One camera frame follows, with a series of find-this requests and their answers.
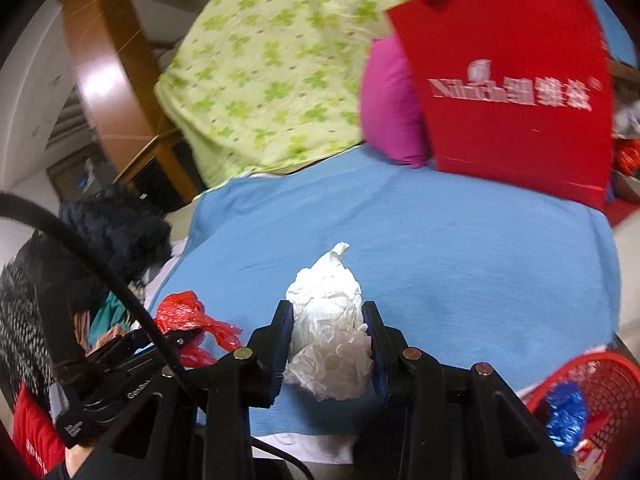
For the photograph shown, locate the wooden furniture frame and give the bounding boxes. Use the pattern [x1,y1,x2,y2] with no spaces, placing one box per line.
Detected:
[60,0,201,196]

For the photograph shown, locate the pile of black clothes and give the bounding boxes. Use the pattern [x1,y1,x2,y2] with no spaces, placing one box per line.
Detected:
[15,187,173,311]

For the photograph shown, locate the person's left forearm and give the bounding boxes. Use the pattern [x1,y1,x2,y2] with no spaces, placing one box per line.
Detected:
[50,447,101,480]

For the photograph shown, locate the red plastic basket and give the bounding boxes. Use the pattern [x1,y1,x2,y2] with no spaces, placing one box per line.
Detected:
[525,351,640,480]

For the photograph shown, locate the blue plastic bag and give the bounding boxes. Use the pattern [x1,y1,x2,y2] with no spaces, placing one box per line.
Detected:
[545,382,588,453]

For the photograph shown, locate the black white speckled cloth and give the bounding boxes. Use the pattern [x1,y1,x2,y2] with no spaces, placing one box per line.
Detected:
[0,260,56,401]

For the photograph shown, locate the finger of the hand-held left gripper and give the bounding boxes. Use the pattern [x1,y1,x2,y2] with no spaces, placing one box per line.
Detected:
[115,338,201,376]
[85,326,203,363]

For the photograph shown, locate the blue blanket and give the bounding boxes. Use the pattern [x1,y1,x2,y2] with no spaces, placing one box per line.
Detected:
[187,145,622,436]

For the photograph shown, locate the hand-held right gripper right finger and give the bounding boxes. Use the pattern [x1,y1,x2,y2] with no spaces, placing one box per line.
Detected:
[361,301,576,480]

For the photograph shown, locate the teal cloth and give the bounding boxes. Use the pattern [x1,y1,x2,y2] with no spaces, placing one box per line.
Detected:
[90,292,135,346]

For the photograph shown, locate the pink pillow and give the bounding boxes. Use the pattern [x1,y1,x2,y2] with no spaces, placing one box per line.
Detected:
[359,37,432,168]

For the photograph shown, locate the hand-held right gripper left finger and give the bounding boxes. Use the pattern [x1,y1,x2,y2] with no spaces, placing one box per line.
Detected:
[75,300,296,480]

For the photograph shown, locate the small red plastic bag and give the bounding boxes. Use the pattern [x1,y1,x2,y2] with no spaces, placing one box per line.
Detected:
[156,290,243,368]

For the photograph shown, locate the white tissue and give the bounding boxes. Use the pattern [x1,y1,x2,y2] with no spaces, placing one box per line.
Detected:
[284,242,376,402]

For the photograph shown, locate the red paper bag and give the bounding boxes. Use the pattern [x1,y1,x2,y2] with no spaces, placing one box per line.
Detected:
[386,0,616,211]

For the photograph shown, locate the green clover print quilt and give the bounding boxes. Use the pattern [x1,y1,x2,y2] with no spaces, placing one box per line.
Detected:
[154,0,476,188]

